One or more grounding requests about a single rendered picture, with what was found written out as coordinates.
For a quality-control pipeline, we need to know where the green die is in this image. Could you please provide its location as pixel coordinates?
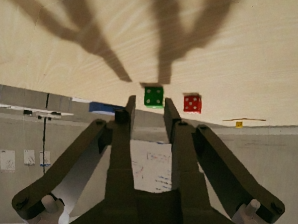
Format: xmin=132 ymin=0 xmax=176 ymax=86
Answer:
xmin=144 ymin=87 xmax=164 ymax=109

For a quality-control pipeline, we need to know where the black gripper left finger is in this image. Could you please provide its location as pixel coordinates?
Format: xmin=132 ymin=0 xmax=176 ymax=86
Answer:
xmin=12 ymin=95 xmax=139 ymax=224

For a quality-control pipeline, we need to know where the yellow die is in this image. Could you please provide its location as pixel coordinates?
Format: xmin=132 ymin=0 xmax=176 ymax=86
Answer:
xmin=236 ymin=122 xmax=243 ymax=127

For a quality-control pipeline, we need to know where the red die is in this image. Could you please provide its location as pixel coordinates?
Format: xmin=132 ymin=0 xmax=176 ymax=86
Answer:
xmin=183 ymin=96 xmax=202 ymax=114

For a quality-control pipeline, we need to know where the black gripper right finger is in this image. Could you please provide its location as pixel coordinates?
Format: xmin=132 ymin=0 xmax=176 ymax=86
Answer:
xmin=163 ymin=97 xmax=285 ymax=224

